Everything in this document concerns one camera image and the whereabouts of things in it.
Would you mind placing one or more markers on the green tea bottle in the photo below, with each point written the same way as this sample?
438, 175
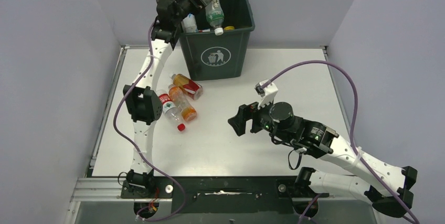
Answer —
215, 16

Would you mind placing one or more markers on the dark green trash bin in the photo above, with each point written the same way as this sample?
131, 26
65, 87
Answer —
212, 57

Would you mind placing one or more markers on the orange drink bottle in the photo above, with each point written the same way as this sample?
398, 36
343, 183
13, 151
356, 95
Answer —
188, 112

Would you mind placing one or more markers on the red orange tea bottle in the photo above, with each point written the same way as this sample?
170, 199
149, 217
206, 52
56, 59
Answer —
188, 86

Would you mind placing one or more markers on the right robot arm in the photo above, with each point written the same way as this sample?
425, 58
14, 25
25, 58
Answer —
385, 187

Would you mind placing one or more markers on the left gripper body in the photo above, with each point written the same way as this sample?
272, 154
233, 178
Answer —
186, 4

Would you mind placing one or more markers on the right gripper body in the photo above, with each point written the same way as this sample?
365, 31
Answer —
261, 119

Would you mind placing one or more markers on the aluminium front rail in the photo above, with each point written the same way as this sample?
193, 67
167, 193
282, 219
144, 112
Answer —
107, 189

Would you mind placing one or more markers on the red label bottle left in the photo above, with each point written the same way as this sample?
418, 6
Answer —
171, 111

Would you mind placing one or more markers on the light blue label bottle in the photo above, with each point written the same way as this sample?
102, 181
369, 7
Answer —
189, 24

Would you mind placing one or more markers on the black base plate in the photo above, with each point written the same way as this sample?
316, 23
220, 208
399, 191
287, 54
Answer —
276, 194

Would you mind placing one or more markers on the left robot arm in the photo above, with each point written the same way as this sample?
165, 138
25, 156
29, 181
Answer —
142, 103

